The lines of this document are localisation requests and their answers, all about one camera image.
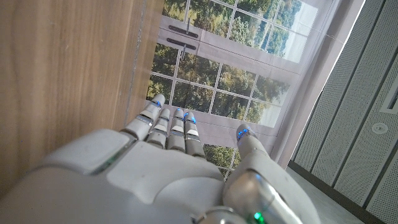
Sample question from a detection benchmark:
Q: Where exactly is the printed window backdrop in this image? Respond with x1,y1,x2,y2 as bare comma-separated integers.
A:
145,0,366,181

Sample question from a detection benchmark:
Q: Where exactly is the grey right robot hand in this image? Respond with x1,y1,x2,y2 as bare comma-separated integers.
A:
0,94,322,224

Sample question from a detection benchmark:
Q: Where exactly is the white round ceiling sensor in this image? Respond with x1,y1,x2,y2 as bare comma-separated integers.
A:
372,122,389,135

